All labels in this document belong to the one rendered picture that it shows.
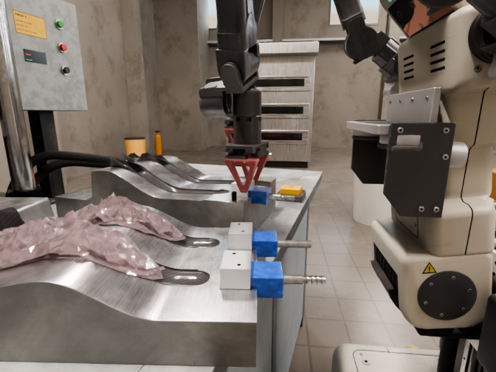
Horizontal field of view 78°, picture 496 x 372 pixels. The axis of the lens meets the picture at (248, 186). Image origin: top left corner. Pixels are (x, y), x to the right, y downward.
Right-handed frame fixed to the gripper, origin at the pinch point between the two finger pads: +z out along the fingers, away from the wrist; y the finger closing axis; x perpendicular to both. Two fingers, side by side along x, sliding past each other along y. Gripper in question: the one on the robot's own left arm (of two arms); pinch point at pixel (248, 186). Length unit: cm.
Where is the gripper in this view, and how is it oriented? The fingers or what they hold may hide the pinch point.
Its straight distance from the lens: 65.4
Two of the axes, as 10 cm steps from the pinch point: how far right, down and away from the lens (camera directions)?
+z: 0.1, 9.7, 2.4
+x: 9.4, 0.7, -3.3
